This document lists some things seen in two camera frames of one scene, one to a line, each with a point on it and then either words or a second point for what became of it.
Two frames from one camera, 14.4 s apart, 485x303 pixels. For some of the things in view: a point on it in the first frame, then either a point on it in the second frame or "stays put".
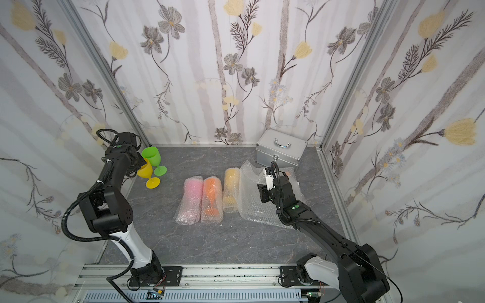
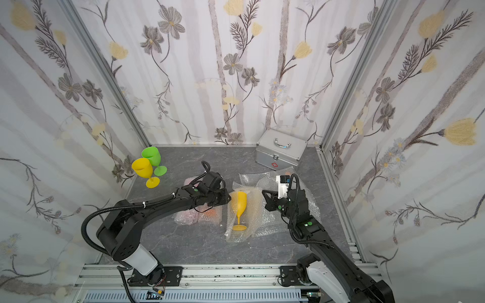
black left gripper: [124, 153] → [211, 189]
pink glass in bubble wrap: [190, 210] stays put
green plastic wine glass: [152, 154] stays put
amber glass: [231, 189] → [239, 201]
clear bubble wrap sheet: [252, 209] → [271, 223]
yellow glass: [146, 172] stays put
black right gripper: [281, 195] stays put
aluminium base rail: [201, 284] stays put
